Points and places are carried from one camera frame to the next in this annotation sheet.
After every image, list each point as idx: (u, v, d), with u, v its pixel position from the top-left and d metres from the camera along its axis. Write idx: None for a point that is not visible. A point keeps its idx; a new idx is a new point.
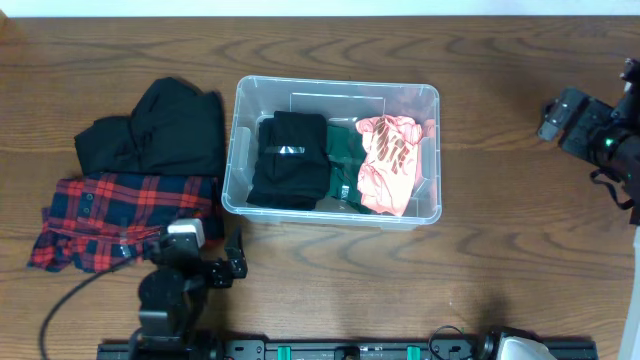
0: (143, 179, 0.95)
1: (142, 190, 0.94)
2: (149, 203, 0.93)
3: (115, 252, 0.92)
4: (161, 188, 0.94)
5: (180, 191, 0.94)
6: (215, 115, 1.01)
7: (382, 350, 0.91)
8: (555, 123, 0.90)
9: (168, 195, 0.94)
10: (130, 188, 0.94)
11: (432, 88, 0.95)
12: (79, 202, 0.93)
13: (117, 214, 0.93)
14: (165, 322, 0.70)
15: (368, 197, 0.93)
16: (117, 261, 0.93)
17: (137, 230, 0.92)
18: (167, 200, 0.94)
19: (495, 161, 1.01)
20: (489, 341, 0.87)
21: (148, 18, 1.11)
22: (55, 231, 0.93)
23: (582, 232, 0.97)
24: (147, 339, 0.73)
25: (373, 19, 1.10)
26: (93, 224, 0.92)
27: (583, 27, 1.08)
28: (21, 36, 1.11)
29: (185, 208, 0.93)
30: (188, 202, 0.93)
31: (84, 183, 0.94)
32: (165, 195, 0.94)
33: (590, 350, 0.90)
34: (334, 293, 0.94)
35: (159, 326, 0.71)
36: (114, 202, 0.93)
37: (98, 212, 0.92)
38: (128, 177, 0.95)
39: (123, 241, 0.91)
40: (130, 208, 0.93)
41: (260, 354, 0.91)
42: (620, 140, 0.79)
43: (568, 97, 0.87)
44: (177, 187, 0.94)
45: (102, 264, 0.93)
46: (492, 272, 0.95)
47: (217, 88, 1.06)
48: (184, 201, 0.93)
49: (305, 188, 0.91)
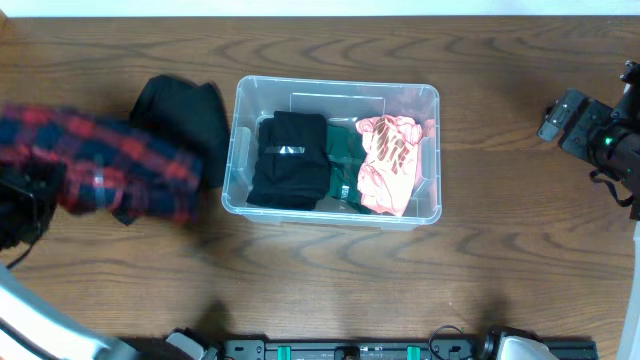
0: (127, 131, 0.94)
1: (126, 140, 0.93)
2: (135, 153, 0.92)
3: (87, 195, 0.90)
4: (147, 148, 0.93)
5: (172, 158, 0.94)
6: (215, 106, 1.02)
7: (382, 350, 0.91)
8: (555, 123, 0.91)
9: (155, 157, 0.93)
10: (113, 134, 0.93)
11: (432, 88, 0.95)
12: (41, 129, 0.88)
13: (88, 152, 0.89)
14: None
15: (368, 197, 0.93)
16: (87, 201, 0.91)
17: (116, 175, 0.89)
18: (153, 160, 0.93)
19: (495, 162, 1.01)
20: (489, 341, 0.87)
21: (147, 18, 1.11)
22: (2, 156, 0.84)
23: (582, 232, 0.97)
24: None
25: (373, 18, 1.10)
26: (56, 161, 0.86)
27: (583, 27, 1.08)
28: (20, 35, 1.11)
29: (172, 176, 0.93)
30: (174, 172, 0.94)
31: (55, 116, 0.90)
32: (153, 155, 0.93)
33: (590, 350, 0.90)
34: (334, 293, 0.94)
35: None
36: (90, 141, 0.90)
37: (64, 149, 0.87)
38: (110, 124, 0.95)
39: (101, 184, 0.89)
40: (109, 150, 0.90)
41: (260, 354, 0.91)
42: (620, 137, 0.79)
43: (569, 98, 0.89)
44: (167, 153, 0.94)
45: (66, 199, 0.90)
46: (491, 272, 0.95)
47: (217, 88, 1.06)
48: (172, 170, 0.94)
49: (305, 188, 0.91)
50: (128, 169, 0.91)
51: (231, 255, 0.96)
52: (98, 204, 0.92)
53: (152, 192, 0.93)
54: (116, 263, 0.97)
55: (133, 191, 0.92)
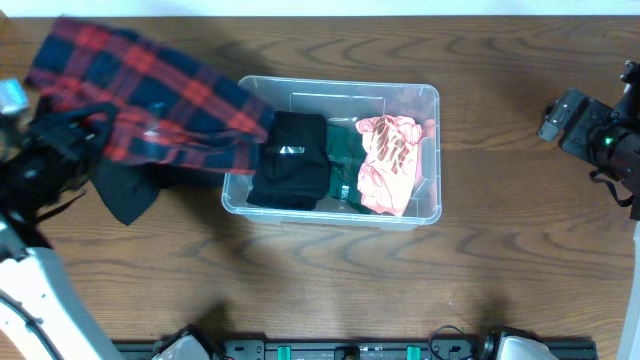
0: (195, 69, 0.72)
1: (192, 81, 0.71)
2: (198, 99, 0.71)
3: (138, 152, 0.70)
4: (214, 91, 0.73)
5: (239, 107, 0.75)
6: None
7: (382, 350, 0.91)
8: (555, 123, 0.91)
9: (222, 106, 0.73)
10: (176, 71, 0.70)
11: (432, 88, 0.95)
12: (93, 59, 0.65)
13: (146, 95, 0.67)
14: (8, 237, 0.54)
15: (368, 197, 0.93)
16: (134, 159, 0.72)
17: (172, 130, 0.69)
18: (221, 110, 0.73)
19: (495, 162, 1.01)
20: (489, 341, 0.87)
21: (147, 18, 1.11)
22: (44, 91, 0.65)
23: (582, 231, 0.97)
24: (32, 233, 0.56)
25: (373, 18, 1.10)
26: (106, 99, 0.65)
27: (583, 27, 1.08)
28: (20, 35, 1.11)
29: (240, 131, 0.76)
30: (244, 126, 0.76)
31: (108, 38, 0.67)
32: (218, 102, 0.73)
33: (590, 350, 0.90)
34: (334, 293, 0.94)
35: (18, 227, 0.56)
36: (147, 80, 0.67)
37: (119, 87, 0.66)
38: (175, 58, 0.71)
39: (155, 139, 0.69)
40: (169, 96, 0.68)
41: (260, 354, 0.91)
42: (620, 137, 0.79)
43: (569, 98, 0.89)
44: (236, 103, 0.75)
45: (111, 152, 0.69)
46: (491, 272, 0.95)
47: None
48: (241, 124, 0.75)
49: (306, 188, 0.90)
50: (185, 122, 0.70)
51: (231, 255, 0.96)
52: (148, 159, 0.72)
53: (213, 152, 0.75)
54: (115, 262, 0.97)
55: (200, 150, 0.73)
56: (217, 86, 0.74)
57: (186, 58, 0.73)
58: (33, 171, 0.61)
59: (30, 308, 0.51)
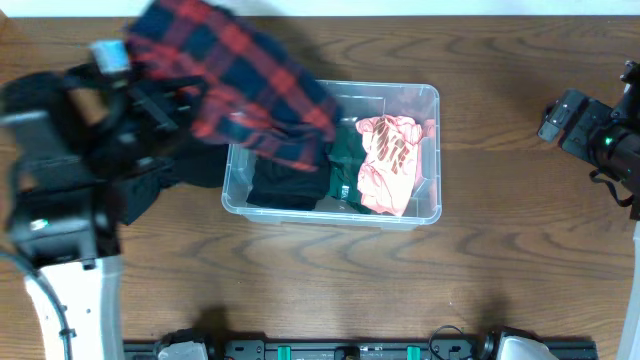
0: (284, 60, 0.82)
1: (278, 70, 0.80)
2: (282, 88, 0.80)
3: (223, 128, 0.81)
4: (298, 84, 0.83)
5: (317, 102, 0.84)
6: None
7: (382, 350, 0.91)
8: (555, 123, 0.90)
9: (302, 98, 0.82)
10: (267, 58, 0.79)
11: (432, 88, 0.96)
12: (195, 32, 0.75)
13: (239, 76, 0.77)
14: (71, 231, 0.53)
15: (368, 197, 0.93)
16: (218, 137, 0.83)
17: (257, 114, 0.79)
18: (300, 101, 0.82)
19: (495, 162, 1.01)
20: (489, 341, 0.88)
21: None
22: (146, 59, 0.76)
23: (582, 231, 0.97)
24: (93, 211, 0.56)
25: (373, 18, 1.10)
26: (200, 75, 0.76)
27: (583, 27, 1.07)
28: (20, 35, 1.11)
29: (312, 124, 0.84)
30: (315, 120, 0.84)
31: (212, 16, 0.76)
32: (299, 95, 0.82)
33: (590, 350, 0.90)
34: (334, 293, 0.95)
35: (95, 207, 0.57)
36: (240, 62, 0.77)
37: (214, 64, 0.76)
38: (266, 44, 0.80)
39: (240, 120, 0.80)
40: (258, 81, 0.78)
41: (260, 354, 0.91)
42: (619, 138, 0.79)
43: (569, 97, 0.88)
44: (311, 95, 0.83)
45: (200, 127, 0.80)
46: (492, 272, 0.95)
47: None
48: (313, 117, 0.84)
49: (305, 188, 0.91)
50: (269, 108, 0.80)
51: (231, 255, 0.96)
52: (229, 141, 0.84)
53: (287, 141, 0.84)
54: None
55: (276, 137, 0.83)
56: (299, 80, 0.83)
57: (277, 46, 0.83)
58: (128, 137, 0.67)
59: (75, 318, 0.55)
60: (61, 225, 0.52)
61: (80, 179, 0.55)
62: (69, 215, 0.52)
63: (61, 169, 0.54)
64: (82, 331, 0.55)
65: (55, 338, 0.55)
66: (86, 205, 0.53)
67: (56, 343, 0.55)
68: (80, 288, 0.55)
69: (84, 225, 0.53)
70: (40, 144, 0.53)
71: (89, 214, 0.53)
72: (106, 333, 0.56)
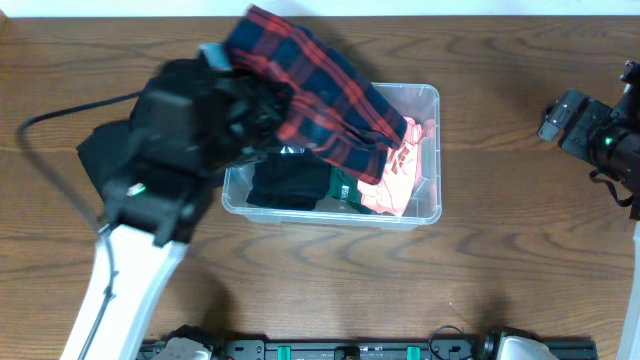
0: (354, 70, 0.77)
1: (353, 81, 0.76)
2: (355, 99, 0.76)
3: (306, 133, 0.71)
4: (367, 94, 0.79)
5: (383, 111, 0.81)
6: None
7: (382, 350, 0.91)
8: (555, 123, 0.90)
9: (371, 107, 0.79)
10: (342, 69, 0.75)
11: (432, 88, 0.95)
12: (280, 44, 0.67)
13: (319, 85, 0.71)
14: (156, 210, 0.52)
15: (368, 197, 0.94)
16: (297, 140, 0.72)
17: (337, 119, 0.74)
18: (370, 110, 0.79)
19: (495, 162, 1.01)
20: (489, 341, 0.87)
21: (147, 18, 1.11)
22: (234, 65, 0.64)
23: (582, 231, 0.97)
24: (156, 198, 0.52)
25: (374, 18, 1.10)
26: (287, 82, 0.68)
27: (583, 27, 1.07)
28: (20, 36, 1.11)
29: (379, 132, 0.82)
30: (381, 128, 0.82)
31: (291, 28, 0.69)
32: (368, 105, 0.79)
33: (590, 350, 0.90)
34: (334, 293, 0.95)
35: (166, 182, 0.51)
36: (320, 71, 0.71)
37: (298, 73, 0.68)
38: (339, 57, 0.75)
39: (323, 124, 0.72)
40: (336, 89, 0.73)
41: (260, 354, 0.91)
42: (620, 137, 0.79)
43: (569, 98, 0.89)
44: (378, 105, 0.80)
45: (284, 131, 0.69)
46: (492, 272, 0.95)
47: None
48: (379, 126, 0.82)
49: (305, 188, 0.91)
50: (344, 114, 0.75)
51: (231, 255, 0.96)
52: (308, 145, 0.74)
53: (360, 147, 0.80)
54: None
55: (350, 140, 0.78)
56: (368, 89, 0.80)
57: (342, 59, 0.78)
58: (238, 127, 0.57)
59: (122, 285, 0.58)
60: (154, 201, 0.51)
61: (197, 165, 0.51)
62: (174, 187, 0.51)
63: (176, 150, 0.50)
64: (124, 299, 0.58)
65: (99, 292, 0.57)
66: (186, 185, 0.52)
67: (97, 297, 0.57)
68: (142, 264, 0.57)
69: (171, 208, 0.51)
70: (169, 124, 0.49)
71: (179, 203, 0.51)
72: (144, 309, 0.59)
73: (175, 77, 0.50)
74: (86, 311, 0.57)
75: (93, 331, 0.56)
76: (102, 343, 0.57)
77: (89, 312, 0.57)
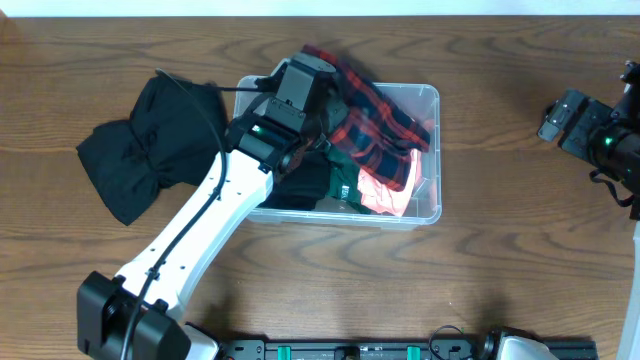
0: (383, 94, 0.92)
1: (384, 101, 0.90)
2: (387, 115, 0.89)
3: (352, 137, 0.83)
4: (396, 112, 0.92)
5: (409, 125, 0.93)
6: (215, 106, 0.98)
7: (382, 350, 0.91)
8: (555, 123, 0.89)
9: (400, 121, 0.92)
10: (374, 92, 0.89)
11: (432, 88, 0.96)
12: None
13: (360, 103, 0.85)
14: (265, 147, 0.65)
15: (368, 197, 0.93)
16: (344, 144, 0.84)
17: (375, 130, 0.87)
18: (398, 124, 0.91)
19: (495, 162, 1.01)
20: (489, 341, 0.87)
21: (146, 17, 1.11)
22: None
23: (582, 231, 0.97)
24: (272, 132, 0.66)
25: (374, 18, 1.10)
26: None
27: (583, 27, 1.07)
28: (19, 35, 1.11)
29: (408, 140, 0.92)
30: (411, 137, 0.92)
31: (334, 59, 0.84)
32: (397, 120, 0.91)
33: (590, 350, 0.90)
34: (334, 293, 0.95)
35: (282, 124, 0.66)
36: (360, 93, 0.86)
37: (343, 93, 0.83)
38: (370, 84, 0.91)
39: (366, 131, 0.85)
40: (372, 107, 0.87)
41: (260, 354, 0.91)
42: (620, 137, 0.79)
43: (569, 98, 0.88)
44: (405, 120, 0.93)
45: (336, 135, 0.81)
46: (492, 272, 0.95)
47: (213, 80, 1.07)
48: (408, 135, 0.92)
49: (306, 188, 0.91)
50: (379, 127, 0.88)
51: (231, 255, 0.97)
52: (352, 150, 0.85)
53: (394, 153, 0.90)
54: (116, 262, 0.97)
55: (385, 148, 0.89)
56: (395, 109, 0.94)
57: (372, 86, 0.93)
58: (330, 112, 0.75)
59: (227, 194, 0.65)
60: (263, 146, 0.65)
61: (302, 126, 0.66)
62: (279, 139, 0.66)
63: (291, 114, 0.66)
64: (223, 205, 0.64)
65: (206, 194, 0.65)
66: (288, 141, 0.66)
67: (204, 198, 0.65)
68: (249, 178, 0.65)
69: (273, 154, 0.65)
70: (299, 86, 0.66)
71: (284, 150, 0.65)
72: (230, 224, 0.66)
73: (310, 60, 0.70)
74: (190, 206, 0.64)
75: (191, 222, 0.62)
76: (194, 236, 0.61)
77: (193, 207, 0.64)
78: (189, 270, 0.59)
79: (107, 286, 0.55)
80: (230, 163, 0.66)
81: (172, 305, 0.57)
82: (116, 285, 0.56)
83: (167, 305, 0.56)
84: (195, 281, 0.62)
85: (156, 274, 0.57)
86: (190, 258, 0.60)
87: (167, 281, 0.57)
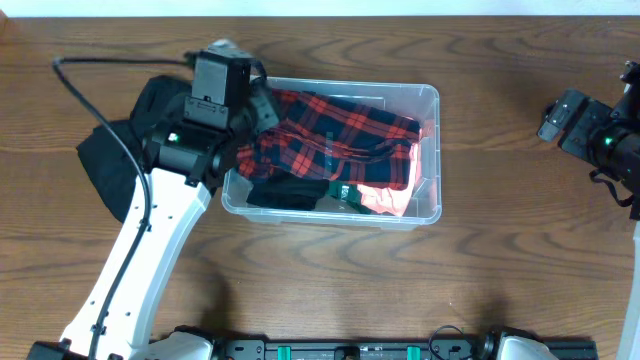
0: (355, 106, 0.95)
1: (354, 113, 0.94)
2: (358, 126, 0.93)
3: (318, 161, 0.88)
4: (373, 117, 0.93)
5: (391, 122, 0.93)
6: None
7: (382, 350, 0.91)
8: (555, 123, 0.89)
9: (377, 124, 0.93)
10: (343, 110, 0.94)
11: (432, 88, 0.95)
12: (289, 107, 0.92)
13: (324, 127, 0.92)
14: (187, 155, 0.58)
15: (368, 197, 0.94)
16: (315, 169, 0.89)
17: (344, 148, 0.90)
18: (374, 130, 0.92)
19: (495, 162, 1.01)
20: (489, 341, 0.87)
21: (147, 18, 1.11)
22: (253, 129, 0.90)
23: (581, 232, 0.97)
24: (191, 135, 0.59)
25: (374, 18, 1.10)
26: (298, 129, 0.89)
27: (583, 27, 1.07)
28: (19, 35, 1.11)
29: (391, 139, 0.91)
30: (395, 134, 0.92)
31: (296, 93, 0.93)
32: (373, 125, 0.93)
33: (590, 350, 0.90)
34: (334, 293, 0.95)
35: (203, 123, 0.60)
36: (324, 117, 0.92)
37: (306, 123, 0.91)
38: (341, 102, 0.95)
39: (330, 152, 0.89)
40: (338, 125, 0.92)
41: (260, 354, 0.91)
42: (620, 137, 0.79)
43: (568, 98, 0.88)
44: (386, 119, 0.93)
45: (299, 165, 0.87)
46: (492, 272, 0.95)
47: None
48: (392, 133, 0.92)
49: (305, 187, 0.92)
50: (351, 142, 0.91)
51: (231, 256, 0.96)
52: (325, 175, 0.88)
53: (373, 160, 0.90)
54: None
55: (362, 159, 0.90)
56: (375, 111, 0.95)
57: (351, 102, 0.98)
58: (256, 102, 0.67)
59: (157, 222, 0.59)
60: (185, 152, 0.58)
61: (227, 122, 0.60)
62: (201, 143, 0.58)
63: (210, 109, 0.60)
64: (156, 237, 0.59)
65: (134, 227, 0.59)
66: (214, 142, 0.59)
67: (132, 231, 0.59)
68: (177, 199, 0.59)
69: (200, 157, 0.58)
70: (213, 80, 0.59)
71: (209, 153, 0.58)
72: (170, 250, 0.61)
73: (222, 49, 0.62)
74: (120, 243, 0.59)
75: (123, 266, 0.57)
76: (132, 276, 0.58)
77: (123, 246, 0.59)
78: (134, 315, 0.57)
79: (53, 353, 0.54)
80: (155, 186, 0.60)
81: (126, 355, 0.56)
82: (63, 349, 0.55)
83: (120, 358, 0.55)
84: (148, 313, 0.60)
85: (101, 328, 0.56)
86: (133, 302, 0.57)
87: (114, 332, 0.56)
